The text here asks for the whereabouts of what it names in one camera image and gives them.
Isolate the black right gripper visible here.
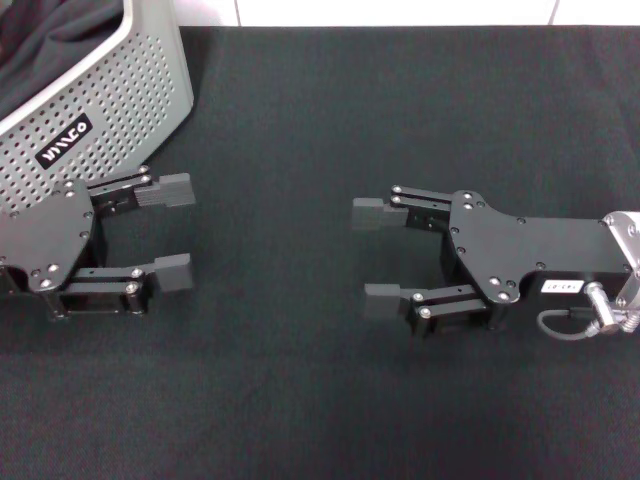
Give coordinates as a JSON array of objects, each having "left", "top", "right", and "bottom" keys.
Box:
[{"left": 364, "top": 189, "right": 632, "bottom": 340}]

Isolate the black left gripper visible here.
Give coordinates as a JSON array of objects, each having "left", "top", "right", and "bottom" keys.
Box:
[{"left": 0, "top": 166, "right": 197, "bottom": 321}]

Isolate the black tablecloth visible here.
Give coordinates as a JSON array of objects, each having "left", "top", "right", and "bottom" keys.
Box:
[{"left": 0, "top": 24, "right": 640, "bottom": 480}]

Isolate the grey perforated storage box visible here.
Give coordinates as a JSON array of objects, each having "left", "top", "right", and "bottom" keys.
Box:
[{"left": 0, "top": 0, "right": 196, "bottom": 217}]

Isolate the black cloth pile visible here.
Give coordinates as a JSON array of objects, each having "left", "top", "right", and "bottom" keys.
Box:
[{"left": 0, "top": 0, "right": 127, "bottom": 122}]

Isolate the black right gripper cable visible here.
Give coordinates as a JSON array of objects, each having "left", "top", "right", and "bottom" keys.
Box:
[{"left": 536, "top": 306, "right": 597, "bottom": 342}]

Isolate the silver right cable connector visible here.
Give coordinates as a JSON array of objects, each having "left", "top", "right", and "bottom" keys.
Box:
[{"left": 583, "top": 281, "right": 622, "bottom": 335}]

